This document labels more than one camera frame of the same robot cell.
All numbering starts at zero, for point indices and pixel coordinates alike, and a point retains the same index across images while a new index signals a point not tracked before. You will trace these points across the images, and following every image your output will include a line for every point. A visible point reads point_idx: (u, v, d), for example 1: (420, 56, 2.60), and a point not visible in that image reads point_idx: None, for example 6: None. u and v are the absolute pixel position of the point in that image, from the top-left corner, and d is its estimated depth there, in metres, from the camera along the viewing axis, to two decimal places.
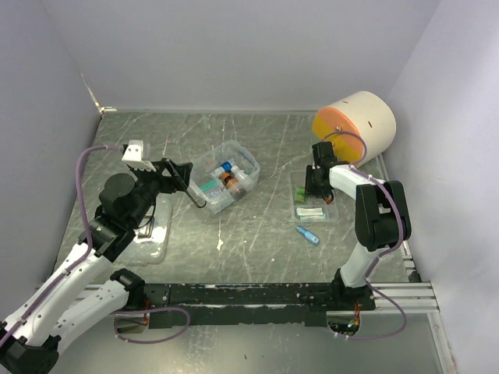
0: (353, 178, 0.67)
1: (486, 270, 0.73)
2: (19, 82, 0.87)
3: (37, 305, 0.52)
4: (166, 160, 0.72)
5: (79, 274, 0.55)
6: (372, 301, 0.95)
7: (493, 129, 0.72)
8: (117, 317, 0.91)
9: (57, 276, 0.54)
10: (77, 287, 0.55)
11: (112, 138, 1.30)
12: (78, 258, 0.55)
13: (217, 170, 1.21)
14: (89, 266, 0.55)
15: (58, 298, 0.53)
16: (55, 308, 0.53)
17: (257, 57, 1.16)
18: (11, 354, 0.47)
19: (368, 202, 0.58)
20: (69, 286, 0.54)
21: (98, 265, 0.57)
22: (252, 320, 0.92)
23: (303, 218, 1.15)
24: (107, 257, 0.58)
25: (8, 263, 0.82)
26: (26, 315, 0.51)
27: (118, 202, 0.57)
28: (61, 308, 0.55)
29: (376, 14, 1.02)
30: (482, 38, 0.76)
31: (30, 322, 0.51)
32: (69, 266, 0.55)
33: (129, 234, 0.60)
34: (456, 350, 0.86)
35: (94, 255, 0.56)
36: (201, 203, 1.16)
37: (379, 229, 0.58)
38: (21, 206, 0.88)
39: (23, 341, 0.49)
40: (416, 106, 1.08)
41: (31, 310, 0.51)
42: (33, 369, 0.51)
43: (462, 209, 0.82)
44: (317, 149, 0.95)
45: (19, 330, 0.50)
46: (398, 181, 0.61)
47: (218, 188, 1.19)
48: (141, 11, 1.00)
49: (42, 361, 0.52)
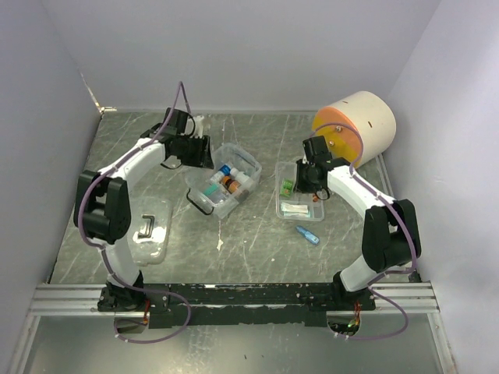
0: (359, 193, 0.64)
1: (486, 269, 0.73)
2: (19, 82, 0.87)
3: (122, 164, 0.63)
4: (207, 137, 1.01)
5: (149, 151, 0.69)
6: (372, 301, 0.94)
7: (493, 135, 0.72)
8: (118, 317, 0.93)
9: (133, 149, 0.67)
10: (146, 162, 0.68)
11: (112, 138, 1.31)
12: (148, 140, 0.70)
13: (215, 174, 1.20)
14: (156, 148, 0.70)
15: (138, 163, 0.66)
16: (134, 171, 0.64)
17: (257, 56, 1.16)
18: (113, 185, 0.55)
19: (380, 231, 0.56)
20: (143, 157, 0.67)
21: (158, 150, 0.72)
22: (252, 320, 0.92)
23: (287, 215, 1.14)
24: (163, 150, 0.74)
25: (9, 264, 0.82)
26: (117, 166, 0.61)
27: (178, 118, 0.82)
28: (133, 176, 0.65)
29: (376, 13, 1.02)
30: (482, 39, 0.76)
31: (121, 171, 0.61)
32: (142, 145, 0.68)
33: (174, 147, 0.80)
34: (456, 350, 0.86)
35: (157, 142, 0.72)
36: (208, 210, 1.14)
37: (390, 255, 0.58)
38: (21, 206, 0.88)
39: (120, 178, 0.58)
40: (415, 105, 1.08)
41: (120, 164, 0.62)
42: (121, 216, 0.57)
43: (461, 209, 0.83)
44: (309, 146, 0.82)
45: (113, 174, 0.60)
46: (408, 200, 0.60)
47: (220, 192, 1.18)
48: (142, 11, 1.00)
49: (126, 213, 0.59)
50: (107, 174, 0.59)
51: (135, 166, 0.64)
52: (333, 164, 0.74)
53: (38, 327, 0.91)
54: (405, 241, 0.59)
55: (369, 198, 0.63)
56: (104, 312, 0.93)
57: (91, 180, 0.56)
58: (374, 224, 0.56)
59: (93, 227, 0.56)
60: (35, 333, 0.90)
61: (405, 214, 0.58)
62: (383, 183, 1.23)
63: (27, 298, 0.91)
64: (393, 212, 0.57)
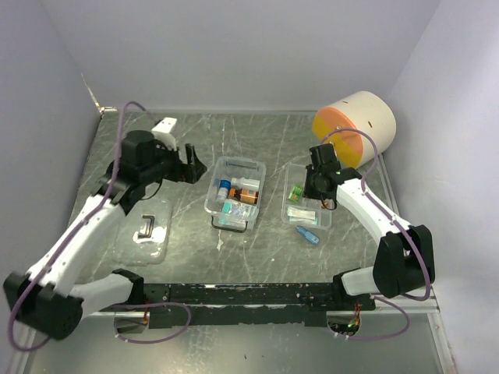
0: (373, 214, 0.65)
1: (486, 269, 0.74)
2: (19, 81, 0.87)
3: (59, 255, 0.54)
4: (188, 147, 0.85)
5: (97, 221, 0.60)
6: (372, 301, 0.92)
7: (493, 136, 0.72)
8: (118, 316, 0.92)
9: (76, 224, 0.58)
10: (95, 234, 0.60)
11: (112, 138, 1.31)
12: (93, 207, 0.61)
13: (219, 192, 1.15)
14: (106, 213, 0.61)
15: (82, 244, 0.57)
16: (76, 258, 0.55)
17: (257, 57, 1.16)
18: (44, 296, 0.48)
19: (394, 259, 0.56)
20: (88, 233, 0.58)
21: (112, 213, 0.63)
22: (252, 320, 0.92)
23: (292, 220, 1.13)
24: (122, 207, 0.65)
25: (9, 263, 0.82)
26: (50, 262, 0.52)
27: (139, 150, 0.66)
28: (81, 259, 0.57)
29: (375, 14, 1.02)
30: (482, 40, 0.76)
31: (54, 269, 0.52)
32: (86, 216, 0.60)
33: (139, 188, 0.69)
34: (456, 351, 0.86)
35: (111, 203, 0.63)
36: (242, 228, 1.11)
37: (405, 283, 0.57)
38: (22, 206, 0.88)
39: (52, 284, 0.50)
40: (415, 107, 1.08)
41: (54, 257, 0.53)
42: (64, 319, 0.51)
43: (461, 211, 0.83)
44: (316, 154, 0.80)
45: (45, 277, 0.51)
46: (423, 227, 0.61)
47: (235, 206, 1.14)
48: (142, 12, 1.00)
49: (69, 312, 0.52)
50: (39, 279, 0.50)
51: (76, 252, 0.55)
52: (343, 175, 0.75)
53: None
54: (419, 268, 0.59)
55: (384, 220, 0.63)
56: (104, 312, 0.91)
57: (20, 287, 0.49)
58: (390, 250, 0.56)
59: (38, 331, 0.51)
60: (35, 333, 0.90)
61: (419, 238, 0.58)
62: (383, 183, 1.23)
63: None
64: (408, 238, 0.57)
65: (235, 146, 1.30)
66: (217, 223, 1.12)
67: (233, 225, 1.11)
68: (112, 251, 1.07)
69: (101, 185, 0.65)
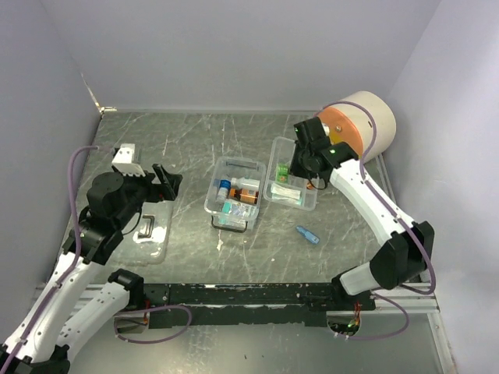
0: (376, 209, 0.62)
1: (486, 270, 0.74)
2: (19, 80, 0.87)
3: (35, 323, 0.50)
4: (157, 166, 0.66)
5: (71, 284, 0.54)
6: (372, 301, 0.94)
7: (493, 138, 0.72)
8: (117, 317, 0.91)
9: (48, 290, 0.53)
10: (73, 294, 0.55)
11: (111, 138, 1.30)
12: (65, 268, 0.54)
13: (219, 192, 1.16)
14: (79, 275, 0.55)
15: (58, 308, 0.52)
16: (54, 323, 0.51)
17: (256, 57, 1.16)
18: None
19: (399, 259, 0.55)
20: (64, 297, 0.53)
21: (88, 272, 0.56)
22: (251, 320, 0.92)
23: (276, 199, 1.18)
24: (98, 262, 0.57)
25: (9, 263, 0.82)
26: (26, 334, 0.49)
27: (107, 200, 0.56)
28: (61, 321, 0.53)
29: (374, 13, 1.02)
30: (482, 40, 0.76)
31: (31, 340, 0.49)
32: (58, 279, 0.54)
33: (117, 235, 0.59)
34: (456, 351, 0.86)
35: (84, 262, 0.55)
36: (242, 228, 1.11)
37: (401, 275, 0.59)
38: (22, 205, 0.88)
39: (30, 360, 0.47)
40: (415, 107, 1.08)
41: (30, 329, 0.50)
42: None
43: (462, 212, 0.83)
44: (304, 130, 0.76)
45: (22, 350, 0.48)
46: (426, 222, 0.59)
47: (235, 206, 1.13)
48: (141, 11, 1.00)
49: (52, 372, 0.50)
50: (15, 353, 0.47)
51: (53, 317, 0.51)
52: (337, 155, 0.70)
53: None
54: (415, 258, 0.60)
55: (387, 216, 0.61)
56: None
57: None
58: (396, 252, 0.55)
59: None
60: None
61: (424, 237, 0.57)
62: (383, 183, 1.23)
63: (27, 299, 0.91)
64: (414, 236, 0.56)
65: (235, 146, 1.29)
66: (217, 223, 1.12)
67: (233, 225, 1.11)
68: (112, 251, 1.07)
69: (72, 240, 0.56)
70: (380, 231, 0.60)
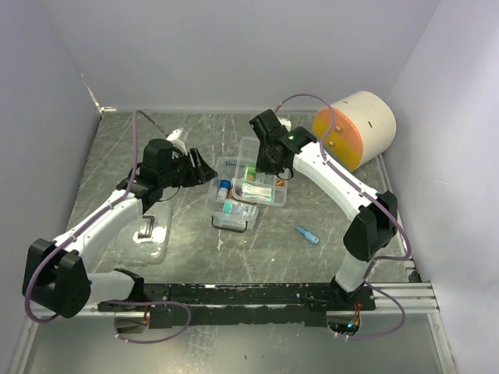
0: (341, 187, 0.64)
1: (486, 271, 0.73)
2: (19, 82, 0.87)
3: (84, 230, 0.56)
4: (192, 149, 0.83)
5: (121, 209, 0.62)
6: (371, 301, 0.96)
7: (492, 137, 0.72)
8: (117, 317, 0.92)
9: (102, 208, 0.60)
10: (116, 221, 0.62)
11: (112, 138, 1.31)
12: (120, 195, 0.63)
13: (219, 192, 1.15)
14: (129, 204, 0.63)
15: (104, 227, 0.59)
16: (100, 234, 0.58)
17: (257, 57, 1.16)
18: (65, 262, 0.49)
19: (369, 230, 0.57)
20: (112, 217, 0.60)
21: (133, 206, 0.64)
22: (251, 320, 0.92)
23: (246, 197, 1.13)
24: (141, 206, 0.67)
25: (8, 263, 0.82)
26: (77, 233, 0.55)
27: (161, 155, 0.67)
28: (102, 238, 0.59)
29: (374, 13, 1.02)
30: (483, 40, 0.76)
31: (80, 240, 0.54)
32: (113, 201, 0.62)
33: (158, 191, 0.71)
34: (456, 351, 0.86)
35: (132, 196, 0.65)
36: (242, 228, 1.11)
37: (374, 245, 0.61)
38: (21, 206, 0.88)
39: (75, 252, 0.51)
40: (415, 106, 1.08)
41: (80, 230, 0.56)
42: (75, 291, 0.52)
43: (463, 210, 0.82)
44: (260, 123, 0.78)
45: (70, 245, 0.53)
46: (388, 192, 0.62)
47: (235, 206, 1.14)
48: (141, 12, 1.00)
49: (81, 287, 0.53)
50: (64, 245, 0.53)
51: (99, 231, 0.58)
52: (298, 141, 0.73)
53: (39, 327, 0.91)
54: (385, 227, 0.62)
55: (353, 193, 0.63)
56: (104, 312, 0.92)
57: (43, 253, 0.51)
58: (366, 224, 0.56)
59: (48, 302, 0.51)
60: (35, 333, 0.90)
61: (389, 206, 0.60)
62: (383, 184, 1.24)
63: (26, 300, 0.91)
64: (380, 204, 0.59)
65: (235, 146, 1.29)
66: (217, 223, 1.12)
67: (234, 224, 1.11)
68: (112, 252, 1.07)
69: (125, 181, 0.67)
70: (349, 209, 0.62)
